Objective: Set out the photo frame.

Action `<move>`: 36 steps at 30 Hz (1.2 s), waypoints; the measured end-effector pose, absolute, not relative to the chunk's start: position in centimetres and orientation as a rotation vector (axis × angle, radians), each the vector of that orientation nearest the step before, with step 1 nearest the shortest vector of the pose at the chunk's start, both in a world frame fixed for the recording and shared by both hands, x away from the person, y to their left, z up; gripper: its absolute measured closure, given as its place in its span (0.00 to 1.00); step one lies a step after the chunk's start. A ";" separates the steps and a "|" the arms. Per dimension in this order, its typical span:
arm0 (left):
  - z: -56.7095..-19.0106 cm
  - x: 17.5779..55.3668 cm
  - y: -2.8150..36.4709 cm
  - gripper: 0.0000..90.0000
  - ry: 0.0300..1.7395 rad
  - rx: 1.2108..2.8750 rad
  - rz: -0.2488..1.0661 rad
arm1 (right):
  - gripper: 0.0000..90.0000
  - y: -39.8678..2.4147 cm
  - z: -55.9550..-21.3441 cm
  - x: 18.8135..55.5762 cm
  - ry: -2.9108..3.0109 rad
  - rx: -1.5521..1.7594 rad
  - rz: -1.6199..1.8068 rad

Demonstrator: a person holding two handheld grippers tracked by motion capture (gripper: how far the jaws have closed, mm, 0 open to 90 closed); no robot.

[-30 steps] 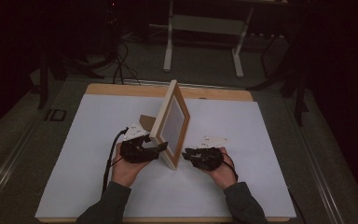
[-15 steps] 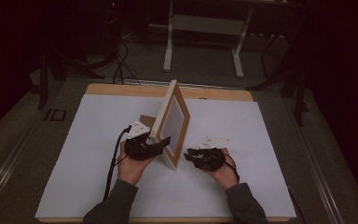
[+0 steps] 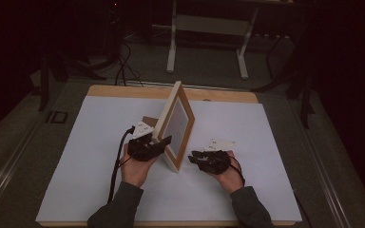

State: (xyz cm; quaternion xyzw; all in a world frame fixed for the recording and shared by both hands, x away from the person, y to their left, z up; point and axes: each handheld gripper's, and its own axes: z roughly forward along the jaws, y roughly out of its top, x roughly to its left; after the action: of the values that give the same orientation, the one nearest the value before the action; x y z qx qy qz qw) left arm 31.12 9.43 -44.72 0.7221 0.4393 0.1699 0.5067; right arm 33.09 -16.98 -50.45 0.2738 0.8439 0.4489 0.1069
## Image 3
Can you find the person's left hand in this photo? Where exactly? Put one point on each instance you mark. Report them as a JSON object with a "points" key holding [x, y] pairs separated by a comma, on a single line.
{"points": [[136, 172]]}

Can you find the grey metal floor rail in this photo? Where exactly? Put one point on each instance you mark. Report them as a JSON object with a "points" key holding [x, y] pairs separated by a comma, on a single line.
{"points": [[6, 172], [326, 177]]}

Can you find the black angled stand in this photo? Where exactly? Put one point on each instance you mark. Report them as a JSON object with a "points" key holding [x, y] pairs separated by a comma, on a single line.
{"points": [[297, 79]]}

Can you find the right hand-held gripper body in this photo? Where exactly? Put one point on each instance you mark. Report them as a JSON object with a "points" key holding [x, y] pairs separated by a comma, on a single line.
{"points": [[217, 161]]}

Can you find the person's right hand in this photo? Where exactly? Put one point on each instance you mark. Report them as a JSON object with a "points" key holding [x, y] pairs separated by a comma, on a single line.
{"points": [[229, 179]]}

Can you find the black tripod stand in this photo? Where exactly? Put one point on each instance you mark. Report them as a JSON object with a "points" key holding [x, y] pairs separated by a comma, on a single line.
{"points": [[60, 69]]}

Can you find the black rectangular floor bracket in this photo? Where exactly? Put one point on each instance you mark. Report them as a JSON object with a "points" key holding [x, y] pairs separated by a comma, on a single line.
{"points": [[57, 117]]}

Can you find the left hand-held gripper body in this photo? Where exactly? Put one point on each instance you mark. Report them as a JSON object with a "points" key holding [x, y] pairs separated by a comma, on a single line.
{"points": [[142, 148]]}

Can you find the wooden photo frame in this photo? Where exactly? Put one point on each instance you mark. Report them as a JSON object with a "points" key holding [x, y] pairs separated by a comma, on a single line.
{"points": [[175, 126]]}

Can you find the white metal stand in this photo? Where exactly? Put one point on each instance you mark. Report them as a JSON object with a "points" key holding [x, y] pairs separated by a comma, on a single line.
{"points": [[209, 25]]}

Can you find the white work board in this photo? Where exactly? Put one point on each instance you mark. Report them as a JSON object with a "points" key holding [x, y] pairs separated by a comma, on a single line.
{"points": [[92, 158]]}

